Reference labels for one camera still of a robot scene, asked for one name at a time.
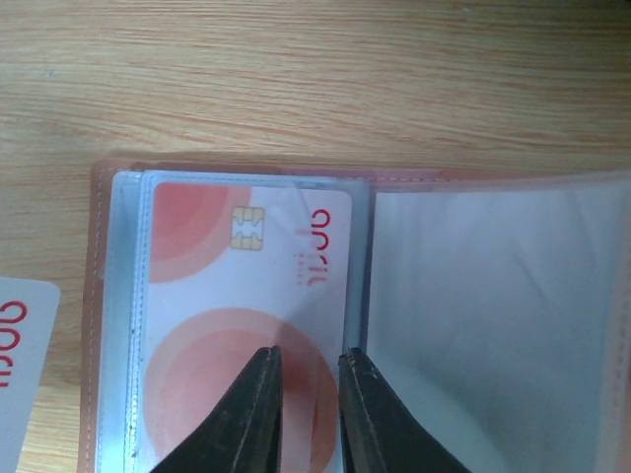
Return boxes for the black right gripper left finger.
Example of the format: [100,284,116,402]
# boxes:
[152,346,282,473]

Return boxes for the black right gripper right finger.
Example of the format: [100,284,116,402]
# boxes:
[338,348,467,473]

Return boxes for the red white credit card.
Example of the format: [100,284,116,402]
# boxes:
[138,182,352,472]

